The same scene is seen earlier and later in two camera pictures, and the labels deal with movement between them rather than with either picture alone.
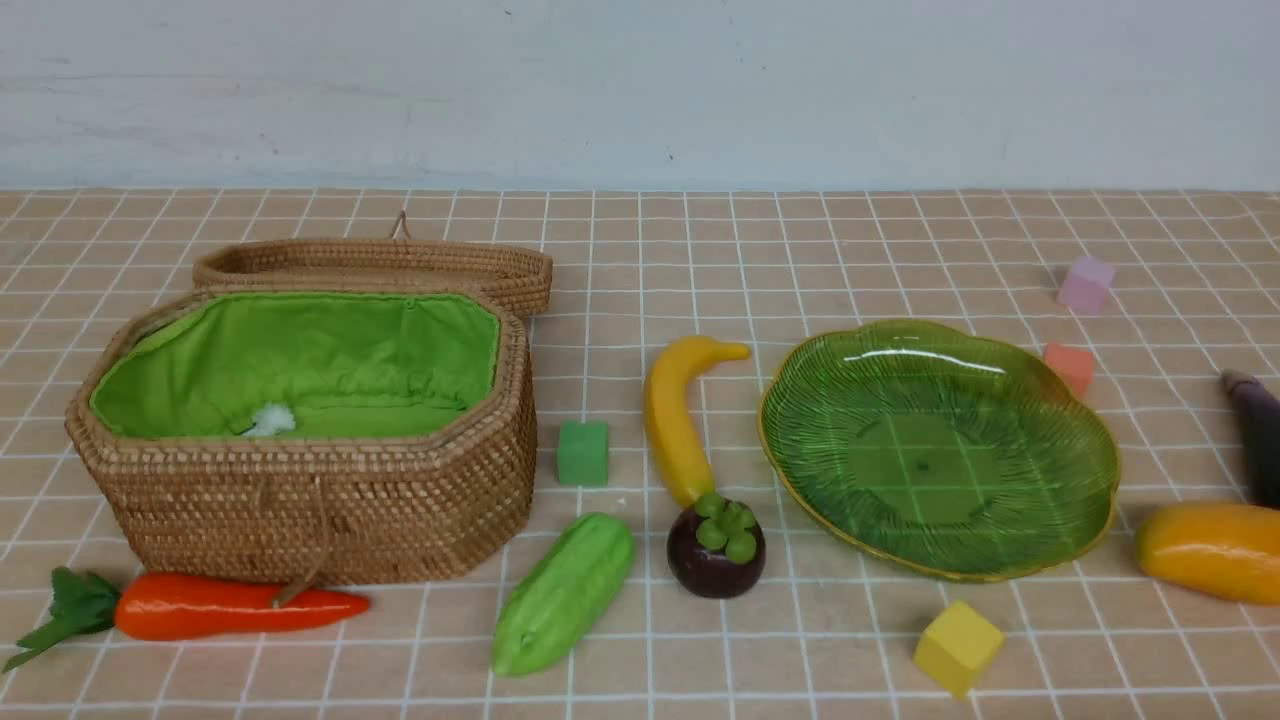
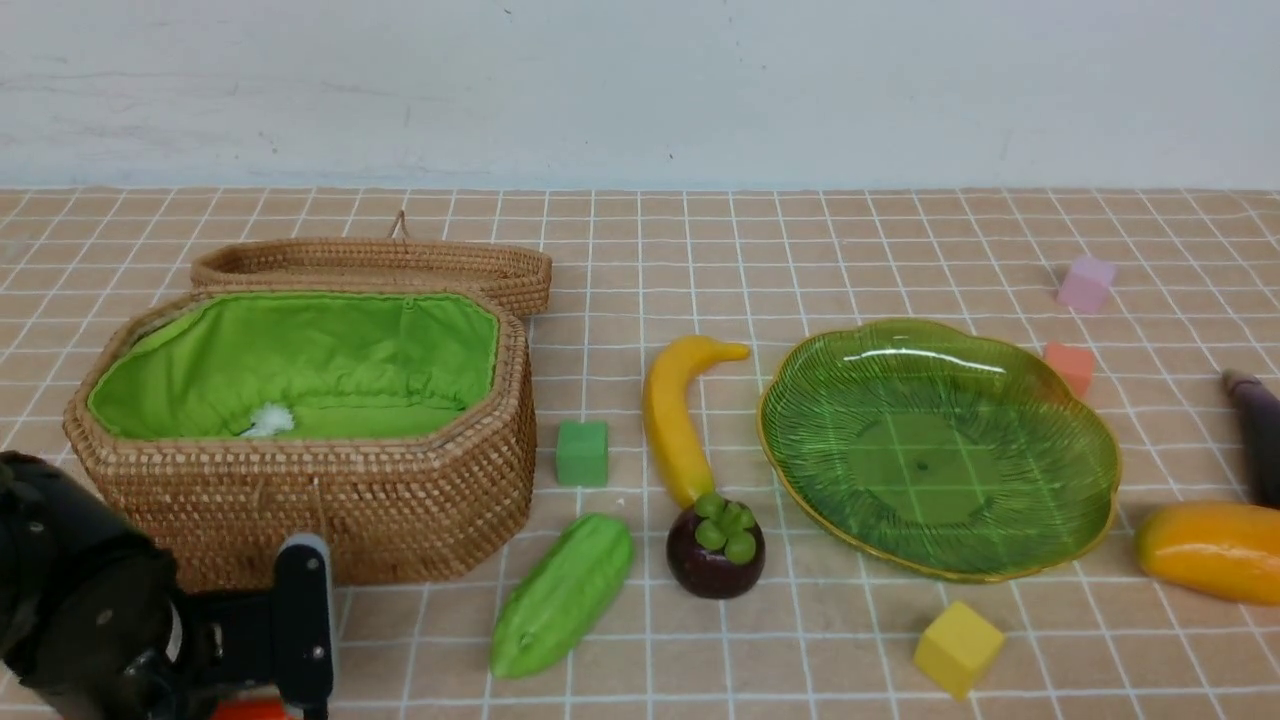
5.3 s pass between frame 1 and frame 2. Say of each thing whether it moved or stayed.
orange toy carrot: moved
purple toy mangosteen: stayed
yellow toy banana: stayed
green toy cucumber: stayed
